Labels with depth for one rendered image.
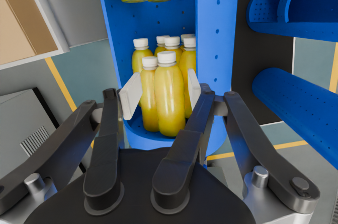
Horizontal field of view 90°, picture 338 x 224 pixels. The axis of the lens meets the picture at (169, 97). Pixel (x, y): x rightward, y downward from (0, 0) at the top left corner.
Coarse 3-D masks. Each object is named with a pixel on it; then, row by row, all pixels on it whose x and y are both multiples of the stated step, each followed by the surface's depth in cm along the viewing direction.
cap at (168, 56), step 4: (160, 52) 36; (164, 52) 36; (168, 52) 35; (172, 52) 35; (160, 56) 34; (164, 56) 34; (168, 56) 34; (172, 56) 34; (160, 60) 35; (164, 60) 35; (168, 60) 35; (172, 60) 35
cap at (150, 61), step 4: (148, 56) 43; (152, 56) 43; (144, 60) 40; (148, 60) 40; (152, 60) 40; (156, 60) 41; (144, 64) 41; (148, 64) 40; (152, 64) 40; (156, 64) 41
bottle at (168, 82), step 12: (156, 72) 36; (168, 72) 35; (180, 72) 36; (156, 84) 36; (168, 84) 35; (180, 84) 36; (156, 96) 38; (168, 96) 36; (180, 96) 37; (156, 108) 40; (168, 108) 37; (180, 108) 38; (168, 120) 39; (180, 120) 39; (168, 132) 40
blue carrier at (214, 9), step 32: (192, 0) 47; (224, 0) 27; (128, 32) 46; (160, 32) 52; (192, 32) 50; (224, 32) 29; (128, 64) 48; (224, 64) 32; (128, 128) 40; (224, 128) 40
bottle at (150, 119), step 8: (144, 72) 41; (152, 72) 41; (144, 80) 41; (152, 80) 40; (144, 88) 41; (152, 88) 41; (144, 96) 42; (152, 96) 42; (144, 104) 43; (152, 104) 42; (144, 112) 44; (152, 112) 43; (144, 120) 46; (152, 120) 44; (144, 128) 47; (152, 128) 45
